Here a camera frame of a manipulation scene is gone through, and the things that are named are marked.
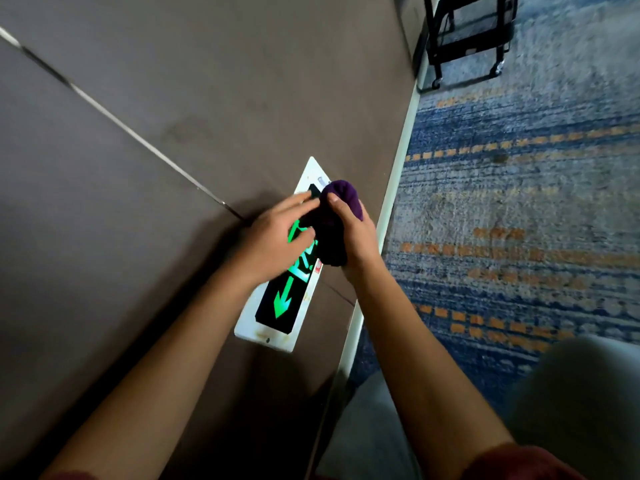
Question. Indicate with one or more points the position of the person's right thumb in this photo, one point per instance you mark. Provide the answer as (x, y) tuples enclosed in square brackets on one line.
[(342, 204)]

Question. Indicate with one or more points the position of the person's right hand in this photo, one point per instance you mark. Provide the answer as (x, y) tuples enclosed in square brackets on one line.
[(362, 239)]

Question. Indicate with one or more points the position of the red sleeve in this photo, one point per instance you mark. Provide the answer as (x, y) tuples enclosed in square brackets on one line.
[(520, 464)]

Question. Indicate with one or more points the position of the person's left forearm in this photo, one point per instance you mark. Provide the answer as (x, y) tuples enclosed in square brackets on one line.
[(165, 374)]

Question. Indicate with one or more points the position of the white exit sign green arrow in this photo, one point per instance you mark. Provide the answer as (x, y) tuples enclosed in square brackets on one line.
[(285, 304)]

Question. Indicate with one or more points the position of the purple cleaning cloth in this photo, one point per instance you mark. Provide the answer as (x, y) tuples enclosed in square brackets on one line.
[(327, 234)]

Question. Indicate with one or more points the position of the metal wall trim strip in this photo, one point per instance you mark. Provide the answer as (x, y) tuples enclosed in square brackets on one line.
[(125, 129)]

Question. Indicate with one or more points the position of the white baseboard strip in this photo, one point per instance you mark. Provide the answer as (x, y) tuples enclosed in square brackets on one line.
[(392, 194)]

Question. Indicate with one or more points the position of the person's left hand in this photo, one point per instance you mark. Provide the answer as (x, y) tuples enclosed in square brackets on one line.
[(267, 244)]

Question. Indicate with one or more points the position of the black metal wheeled cart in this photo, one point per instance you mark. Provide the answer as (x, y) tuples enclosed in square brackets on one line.
[(470, 34)]

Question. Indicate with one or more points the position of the grey trousers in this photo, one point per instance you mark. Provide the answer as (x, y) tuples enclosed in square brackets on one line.
[(565, 394)]

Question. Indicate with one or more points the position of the person's left fingers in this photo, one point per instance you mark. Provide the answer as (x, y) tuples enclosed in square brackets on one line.
[(295, 207)]

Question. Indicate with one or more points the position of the person's right forearm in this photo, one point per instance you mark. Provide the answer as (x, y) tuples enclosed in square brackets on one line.
[(425, 374)]

